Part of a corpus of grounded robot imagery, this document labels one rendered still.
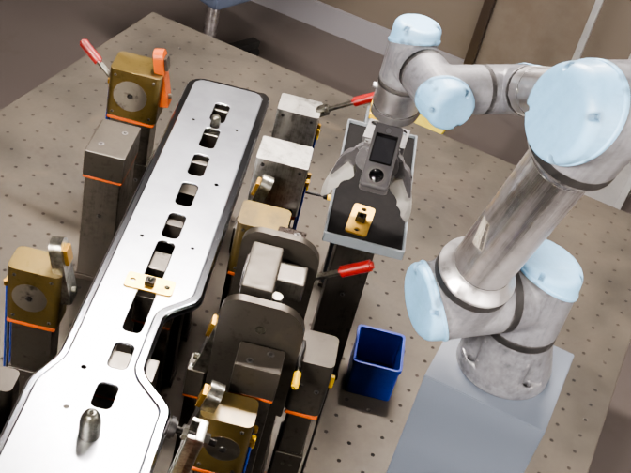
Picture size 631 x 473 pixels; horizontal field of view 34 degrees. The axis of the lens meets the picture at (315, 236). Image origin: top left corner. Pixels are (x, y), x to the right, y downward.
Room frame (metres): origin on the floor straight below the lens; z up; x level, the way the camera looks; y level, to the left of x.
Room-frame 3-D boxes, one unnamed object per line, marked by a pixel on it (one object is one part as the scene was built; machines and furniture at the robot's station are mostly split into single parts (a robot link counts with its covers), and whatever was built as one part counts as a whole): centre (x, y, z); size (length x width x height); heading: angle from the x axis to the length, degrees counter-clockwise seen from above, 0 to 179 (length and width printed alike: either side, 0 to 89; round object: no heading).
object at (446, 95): (1.38, -0.13, 1.48); 0.11 x 0.11 x 0.08; 29
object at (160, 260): (1.40, 0.26, 0.84); 0.12 x 0.05 x 0.29; 91
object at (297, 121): (1.91, 0.09, 0.88); 0.12 x 0.07 x 0.36; 91
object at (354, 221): (1.44, -0.07, 1.17); 0.08 x 0.04 x 0.01; 175
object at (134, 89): (1.90, 0.47, 0.88); 0.14 x 0.09 x 0.36; 91
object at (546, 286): (1.24, -0.33, 1.27); 0.13 x 0.12 x 0.14; 119
